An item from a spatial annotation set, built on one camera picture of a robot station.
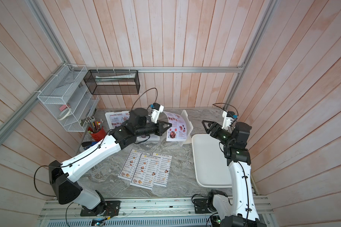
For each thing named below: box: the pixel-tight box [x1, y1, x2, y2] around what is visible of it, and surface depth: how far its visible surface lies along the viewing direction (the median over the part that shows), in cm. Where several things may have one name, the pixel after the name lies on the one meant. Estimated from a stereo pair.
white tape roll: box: [58, 107, 71, 121], surface depth 82 cm
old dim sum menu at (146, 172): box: [129, 153, 162, 190], surface depth 87 cm
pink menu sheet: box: [163, 111, 188, 142], surface depth 73 cm
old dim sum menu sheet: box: [152, 151, 173, 188], surface depth 89 cm
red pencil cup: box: [86, 116, 107, 142], surface depth 95 cm
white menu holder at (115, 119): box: [104, 110, 131, 130], surface depth 94 cm
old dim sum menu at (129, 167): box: [117, 148, 151, 182], surface depth 90 cm
